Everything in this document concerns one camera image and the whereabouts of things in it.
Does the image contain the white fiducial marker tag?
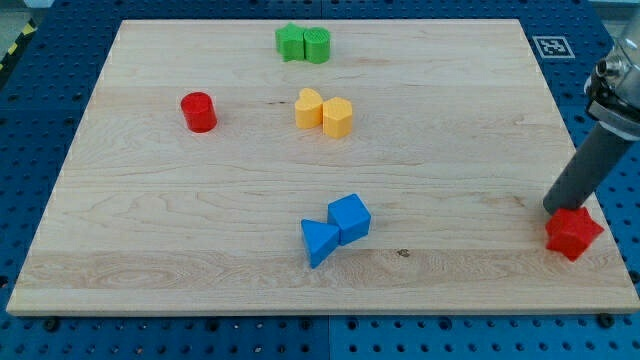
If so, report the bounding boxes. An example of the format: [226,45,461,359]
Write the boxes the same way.
[532,36,575,59]

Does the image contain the blue cube block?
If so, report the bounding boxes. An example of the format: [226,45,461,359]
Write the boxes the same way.
[327,194,371,246]

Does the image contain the red star block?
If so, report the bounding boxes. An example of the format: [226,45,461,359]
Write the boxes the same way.
[545,207,604,262]

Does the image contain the red cylinder block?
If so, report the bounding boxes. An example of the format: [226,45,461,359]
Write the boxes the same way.
[180,92,217,133]

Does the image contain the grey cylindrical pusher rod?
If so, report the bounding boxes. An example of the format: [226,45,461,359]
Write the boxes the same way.
[542,124,635,215]

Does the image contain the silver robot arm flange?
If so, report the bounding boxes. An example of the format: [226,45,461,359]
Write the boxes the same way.
[584,10,639,141]

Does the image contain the yellow pentagon block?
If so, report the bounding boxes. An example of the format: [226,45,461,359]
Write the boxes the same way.
[322,97,353,139]

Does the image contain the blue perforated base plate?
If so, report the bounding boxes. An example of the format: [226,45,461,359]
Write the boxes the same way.
[1,0,639,359]

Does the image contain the green star block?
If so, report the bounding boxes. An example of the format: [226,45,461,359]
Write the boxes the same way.
[275,23,305,62]

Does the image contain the wooden board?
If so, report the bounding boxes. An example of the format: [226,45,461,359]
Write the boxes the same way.
[7,19,639,316]

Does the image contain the yellow heart block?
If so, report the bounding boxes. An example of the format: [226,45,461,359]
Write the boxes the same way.
[294,88,324,129]

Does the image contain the green cylinder block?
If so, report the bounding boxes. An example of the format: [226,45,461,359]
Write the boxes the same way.
[303,27,331,64]

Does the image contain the blue triangle block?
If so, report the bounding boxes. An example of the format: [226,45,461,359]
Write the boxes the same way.
[301,219,340,269]

